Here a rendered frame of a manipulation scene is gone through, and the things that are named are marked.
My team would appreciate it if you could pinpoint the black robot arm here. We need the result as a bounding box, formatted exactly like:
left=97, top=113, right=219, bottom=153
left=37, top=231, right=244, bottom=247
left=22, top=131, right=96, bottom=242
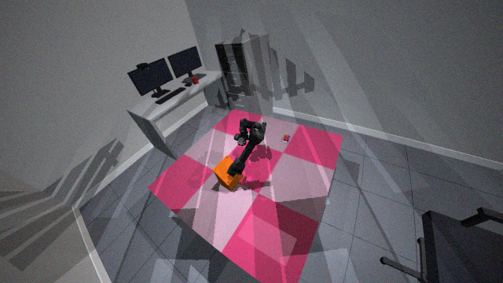
left=226, top=118, right=265, bottom=177

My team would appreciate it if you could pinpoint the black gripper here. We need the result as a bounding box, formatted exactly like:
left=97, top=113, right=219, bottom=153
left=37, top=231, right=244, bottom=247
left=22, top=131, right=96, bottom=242
left=233, top=133, right=249, bottom=141

